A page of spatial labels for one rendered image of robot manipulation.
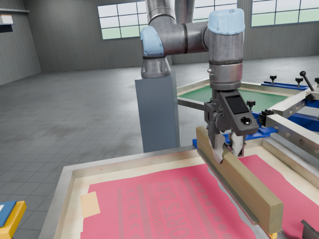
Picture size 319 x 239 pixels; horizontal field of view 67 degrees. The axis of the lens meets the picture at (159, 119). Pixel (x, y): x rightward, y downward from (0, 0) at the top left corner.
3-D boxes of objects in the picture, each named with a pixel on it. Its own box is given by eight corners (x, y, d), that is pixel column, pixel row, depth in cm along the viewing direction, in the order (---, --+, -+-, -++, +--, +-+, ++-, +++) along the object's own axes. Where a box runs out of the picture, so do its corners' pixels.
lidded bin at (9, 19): (4, 24, 815) (1, 16, 805) (14, 23, 808) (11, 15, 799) (-7, 24, 773) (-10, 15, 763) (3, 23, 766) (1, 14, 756)
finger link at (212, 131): (222, 145, 61) (227, 113, 59) (225, 148, 60) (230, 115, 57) (205, 146, 61) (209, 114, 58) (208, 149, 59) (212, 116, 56)
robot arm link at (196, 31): (181, 22, 66) (188, 22, 55) (220, 19, 66) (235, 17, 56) (182, 52, 68) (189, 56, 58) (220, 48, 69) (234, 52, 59)
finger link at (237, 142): (234, 149, 68) (231, 120, 64) (245, 160, 62) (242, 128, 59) (224, 152, 67) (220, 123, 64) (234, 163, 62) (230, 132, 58)
